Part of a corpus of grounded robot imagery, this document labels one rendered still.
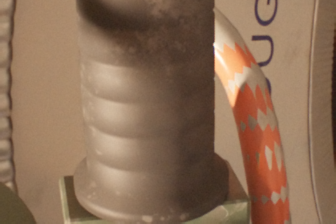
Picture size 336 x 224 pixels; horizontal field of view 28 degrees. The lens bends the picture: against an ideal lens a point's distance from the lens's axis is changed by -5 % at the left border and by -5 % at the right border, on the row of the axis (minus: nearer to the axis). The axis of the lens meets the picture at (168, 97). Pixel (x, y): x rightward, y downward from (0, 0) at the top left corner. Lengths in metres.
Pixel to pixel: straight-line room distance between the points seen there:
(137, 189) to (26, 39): 0.19
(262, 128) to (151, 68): 0.06
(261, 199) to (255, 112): 0.03
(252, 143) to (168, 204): 0.05
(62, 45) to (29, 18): 0.03
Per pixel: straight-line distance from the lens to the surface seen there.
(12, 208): 0.22
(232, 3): 0.45
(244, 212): 0.19
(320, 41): 0.54
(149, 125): 0.17
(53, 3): 0.36
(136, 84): 0.16
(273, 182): 0.22
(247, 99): 0.22
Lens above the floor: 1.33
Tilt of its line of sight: 26 degrees down
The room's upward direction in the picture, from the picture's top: 137 degrees counter-clockwise
